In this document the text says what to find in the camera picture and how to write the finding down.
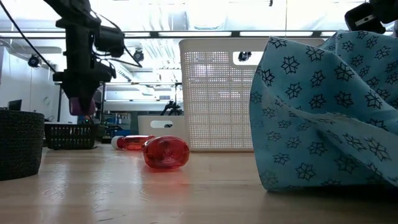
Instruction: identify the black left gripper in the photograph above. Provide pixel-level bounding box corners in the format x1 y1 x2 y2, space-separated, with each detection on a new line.
52 27 118 116

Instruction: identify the purple pink soft bundle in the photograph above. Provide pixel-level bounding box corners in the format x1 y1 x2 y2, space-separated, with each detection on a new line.
68 96 98 117

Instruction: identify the red medicine bottle white cap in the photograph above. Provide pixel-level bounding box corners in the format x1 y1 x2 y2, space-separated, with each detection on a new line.
142 135 191 170
111 134 156 151

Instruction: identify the small white plastic bin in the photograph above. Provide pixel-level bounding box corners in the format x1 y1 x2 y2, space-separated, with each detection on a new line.
137 115 187 144

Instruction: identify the black first aid kit pouch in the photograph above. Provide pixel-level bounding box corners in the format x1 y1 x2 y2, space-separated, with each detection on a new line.
0 108 45 182

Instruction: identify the teal star-patterned gown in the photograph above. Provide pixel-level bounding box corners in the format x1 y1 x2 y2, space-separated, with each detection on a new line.
249 29 398 192

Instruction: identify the black metal background rack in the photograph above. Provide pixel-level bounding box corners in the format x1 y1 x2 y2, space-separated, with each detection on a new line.
57 81 184 125

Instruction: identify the black slotted plastic basket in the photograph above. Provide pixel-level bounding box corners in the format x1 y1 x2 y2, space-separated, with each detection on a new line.
44 123 99 151

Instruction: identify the dark background monitor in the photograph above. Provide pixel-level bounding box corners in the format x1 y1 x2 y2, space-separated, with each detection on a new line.
7 99 23 112

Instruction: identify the large white perforated basket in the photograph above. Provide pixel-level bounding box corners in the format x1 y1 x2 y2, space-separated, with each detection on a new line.
178 37 326 153

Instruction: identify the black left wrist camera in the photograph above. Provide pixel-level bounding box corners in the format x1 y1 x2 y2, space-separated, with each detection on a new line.
94 26 126 59

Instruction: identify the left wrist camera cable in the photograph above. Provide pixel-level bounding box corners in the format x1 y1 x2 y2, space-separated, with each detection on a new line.
91 11 143 68

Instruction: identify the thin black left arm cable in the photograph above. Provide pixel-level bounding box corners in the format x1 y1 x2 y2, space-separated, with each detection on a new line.
0 0 57 74

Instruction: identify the black overhead frame bar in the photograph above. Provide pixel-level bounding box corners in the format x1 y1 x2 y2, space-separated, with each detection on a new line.
0 29 346 39

